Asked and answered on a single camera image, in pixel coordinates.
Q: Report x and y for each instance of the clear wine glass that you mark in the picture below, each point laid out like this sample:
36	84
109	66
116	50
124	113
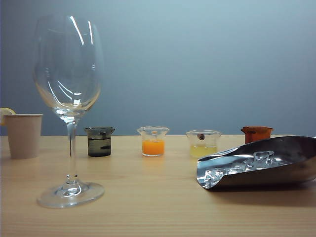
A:
71	138

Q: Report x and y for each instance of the pile of clear ice cubes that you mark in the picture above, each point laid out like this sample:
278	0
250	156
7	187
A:
263	156

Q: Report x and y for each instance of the stainless steel ice scoop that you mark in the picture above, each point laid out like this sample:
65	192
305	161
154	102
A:
276	176

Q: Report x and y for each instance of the glass beaker with orange juice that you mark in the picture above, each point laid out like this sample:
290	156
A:
153	146

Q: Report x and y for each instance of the smoky grey glass beaker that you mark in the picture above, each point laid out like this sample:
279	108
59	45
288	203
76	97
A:
99	146

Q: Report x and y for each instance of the amber glass beaker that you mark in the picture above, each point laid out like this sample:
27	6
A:
256	135

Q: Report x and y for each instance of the beige paper cup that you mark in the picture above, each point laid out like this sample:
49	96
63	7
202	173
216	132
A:
23	135

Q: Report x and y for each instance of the lemon slice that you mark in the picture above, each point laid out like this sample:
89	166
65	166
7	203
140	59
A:
5	112

